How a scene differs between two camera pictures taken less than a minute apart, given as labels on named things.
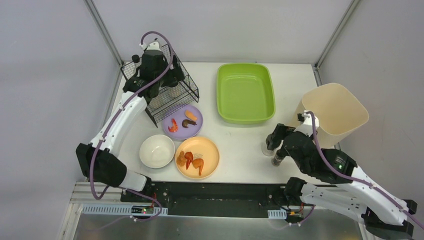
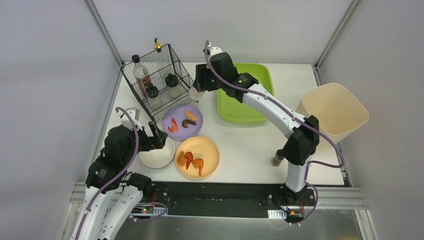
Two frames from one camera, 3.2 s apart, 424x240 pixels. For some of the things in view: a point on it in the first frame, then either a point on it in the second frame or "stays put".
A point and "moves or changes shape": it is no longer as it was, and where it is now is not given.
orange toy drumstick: [198, 163] stays put
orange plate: [201, 148] stays put
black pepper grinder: [278, 157] stays put
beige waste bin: [340, 115] stays put
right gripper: [279, 139] -> [199, 79]
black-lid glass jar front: [174, 92] moves or changes shape
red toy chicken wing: [189, 157] stays put
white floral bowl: [156, 150] stays put
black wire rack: [166, 98] stays put
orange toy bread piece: [190, 115] stays put
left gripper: [162, 81] -> [152, 135]
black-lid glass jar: [266, 151] -> [195, 95]
